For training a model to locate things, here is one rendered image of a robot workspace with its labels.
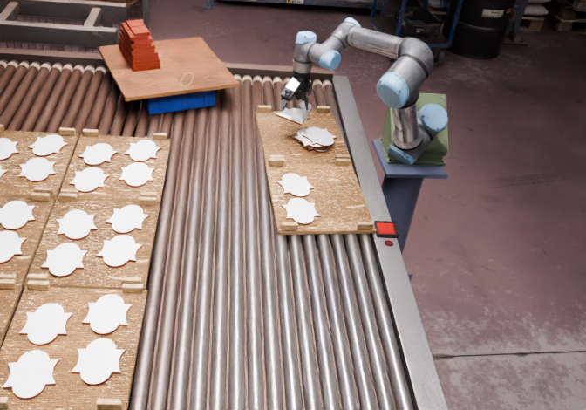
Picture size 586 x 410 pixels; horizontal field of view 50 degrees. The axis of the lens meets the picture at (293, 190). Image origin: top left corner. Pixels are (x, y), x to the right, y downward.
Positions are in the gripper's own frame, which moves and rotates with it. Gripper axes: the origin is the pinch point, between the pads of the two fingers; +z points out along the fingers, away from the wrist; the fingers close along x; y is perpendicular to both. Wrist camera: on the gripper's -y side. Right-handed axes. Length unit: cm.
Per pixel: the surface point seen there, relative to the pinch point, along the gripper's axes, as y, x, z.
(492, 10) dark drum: 366, -9, 51
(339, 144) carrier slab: 7.8, -19.7, 9.6
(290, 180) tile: -28.3, -16.0, 9.3
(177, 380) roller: -122, -34, 13
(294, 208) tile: -43, -26, 9
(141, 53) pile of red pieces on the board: -9, 71, -7
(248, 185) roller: -37.7, -3.4, 12.2
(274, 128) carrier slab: 1.3, 8.4, 10.1
